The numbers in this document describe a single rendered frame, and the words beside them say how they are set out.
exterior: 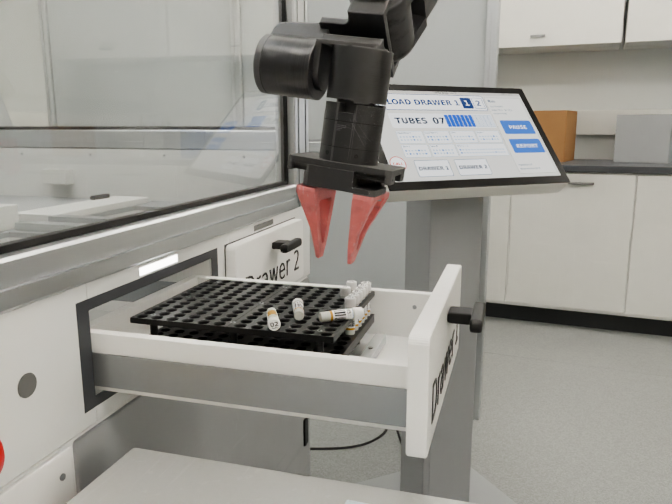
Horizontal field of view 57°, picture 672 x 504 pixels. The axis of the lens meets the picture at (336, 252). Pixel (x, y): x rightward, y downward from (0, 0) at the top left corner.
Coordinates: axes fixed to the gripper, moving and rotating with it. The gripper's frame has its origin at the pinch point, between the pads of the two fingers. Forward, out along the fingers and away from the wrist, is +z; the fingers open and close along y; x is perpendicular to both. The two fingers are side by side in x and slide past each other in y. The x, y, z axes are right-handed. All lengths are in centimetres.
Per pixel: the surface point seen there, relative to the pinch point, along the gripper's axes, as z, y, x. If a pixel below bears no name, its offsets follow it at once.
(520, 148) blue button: -9, -13, -106
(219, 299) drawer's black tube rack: 9.2, 14.2, -3.7
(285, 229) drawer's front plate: 7.9, 21.4, -40.2
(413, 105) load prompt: -16, 13, -94
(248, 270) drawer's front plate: 11.6, 20.4, -24.5
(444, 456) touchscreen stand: 74, -9, -98
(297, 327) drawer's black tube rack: 8.0, 2.4, 2.0
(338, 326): 7.4, -1.5, 0.6
